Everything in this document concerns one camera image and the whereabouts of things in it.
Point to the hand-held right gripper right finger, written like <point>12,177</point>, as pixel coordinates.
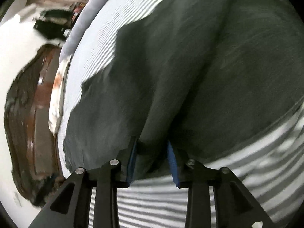
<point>172,166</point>

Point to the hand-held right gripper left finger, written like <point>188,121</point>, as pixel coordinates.
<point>132,163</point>

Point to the dark grey pants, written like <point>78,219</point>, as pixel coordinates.
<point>190,76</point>

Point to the grey white striped bed sheet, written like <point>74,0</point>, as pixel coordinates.
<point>154,206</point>

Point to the floral patterned cloth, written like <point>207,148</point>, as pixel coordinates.
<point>58,95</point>

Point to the grey bolster pillow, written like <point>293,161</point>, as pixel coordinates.
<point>80,23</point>

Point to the black bag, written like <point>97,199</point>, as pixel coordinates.
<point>52,21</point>

